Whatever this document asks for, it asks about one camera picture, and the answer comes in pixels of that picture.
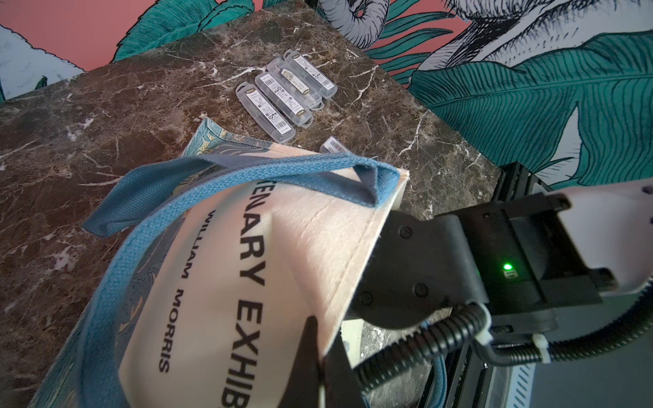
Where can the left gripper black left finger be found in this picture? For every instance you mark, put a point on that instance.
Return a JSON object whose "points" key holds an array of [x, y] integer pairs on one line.
{"points": [[304, 383]]}

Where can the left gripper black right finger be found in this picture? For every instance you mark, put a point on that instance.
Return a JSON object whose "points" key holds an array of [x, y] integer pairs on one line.
{"points": [[341, 388]]}

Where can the cream canvas tote bag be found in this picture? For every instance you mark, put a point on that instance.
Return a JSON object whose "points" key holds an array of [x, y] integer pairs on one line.
{"points": [[230, 248]]}

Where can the clear case red label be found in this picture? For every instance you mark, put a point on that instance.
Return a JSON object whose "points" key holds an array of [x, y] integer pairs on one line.
{"points": [[332, 145]]}

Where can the clear compass case barcode label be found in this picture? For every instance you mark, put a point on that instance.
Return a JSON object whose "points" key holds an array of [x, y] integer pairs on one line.
{"points": [[264, 114]]}

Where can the clear compass case gold label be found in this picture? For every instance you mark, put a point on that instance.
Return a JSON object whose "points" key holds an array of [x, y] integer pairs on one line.
{"points": [[297, 113]]}

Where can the clear case blue parts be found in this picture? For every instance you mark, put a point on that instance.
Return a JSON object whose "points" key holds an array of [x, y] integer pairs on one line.
{"points": [[311, 75]]}

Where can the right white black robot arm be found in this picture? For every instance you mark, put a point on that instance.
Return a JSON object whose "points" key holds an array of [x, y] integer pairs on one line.
{"points": [[492, 276]]}

